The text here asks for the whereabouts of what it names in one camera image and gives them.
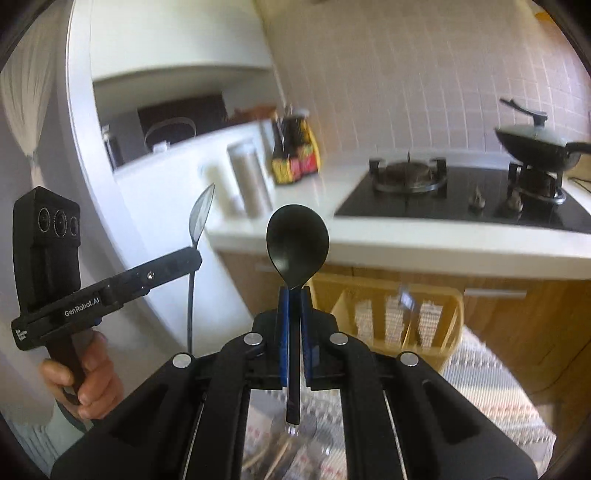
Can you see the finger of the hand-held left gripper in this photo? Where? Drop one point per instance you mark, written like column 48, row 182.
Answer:
column 157, row 274

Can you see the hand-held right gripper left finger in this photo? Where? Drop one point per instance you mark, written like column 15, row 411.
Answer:
column 282, row 332

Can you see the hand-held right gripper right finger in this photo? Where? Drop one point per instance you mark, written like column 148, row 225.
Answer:
column 307, row 332

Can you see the yellow utensil organizer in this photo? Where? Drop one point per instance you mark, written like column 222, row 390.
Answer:
column 332, row 288

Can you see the clear grey plastic spoon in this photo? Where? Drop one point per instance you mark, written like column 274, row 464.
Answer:
column 203, row 212

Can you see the black spoon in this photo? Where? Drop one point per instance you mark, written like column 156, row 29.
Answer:
column 298, row 240

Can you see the clear glass cup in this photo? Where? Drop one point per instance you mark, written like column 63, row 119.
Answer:
column 314, row 434

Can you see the person's left hand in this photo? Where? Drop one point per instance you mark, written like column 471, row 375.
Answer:
column 99, row 378

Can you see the steel canister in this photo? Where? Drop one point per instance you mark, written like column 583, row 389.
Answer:
column 249, row 180

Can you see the dark curved chair back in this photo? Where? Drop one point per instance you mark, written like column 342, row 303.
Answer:
column 168, row 122

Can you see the white curtain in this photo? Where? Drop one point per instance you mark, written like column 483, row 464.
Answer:
column 27, row 106

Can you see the dark sauce bottle yellow label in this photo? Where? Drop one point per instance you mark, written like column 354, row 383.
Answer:
column 307, row 152
column 281, row 161

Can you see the patterned white cloth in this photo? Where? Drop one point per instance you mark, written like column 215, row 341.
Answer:
column 485, row 383

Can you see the black burner grate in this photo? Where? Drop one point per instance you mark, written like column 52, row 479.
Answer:
column 408, row 177
column 538, row 187

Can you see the black gas stove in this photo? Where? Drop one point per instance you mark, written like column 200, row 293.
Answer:
column 461, row 184

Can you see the wooden cabinet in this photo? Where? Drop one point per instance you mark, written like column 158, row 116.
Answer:
column 521, row 323

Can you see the dark wok lid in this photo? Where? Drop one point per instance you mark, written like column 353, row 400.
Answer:
column 531, row 134

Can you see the black wok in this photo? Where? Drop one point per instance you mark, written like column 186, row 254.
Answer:
column 554, row 157

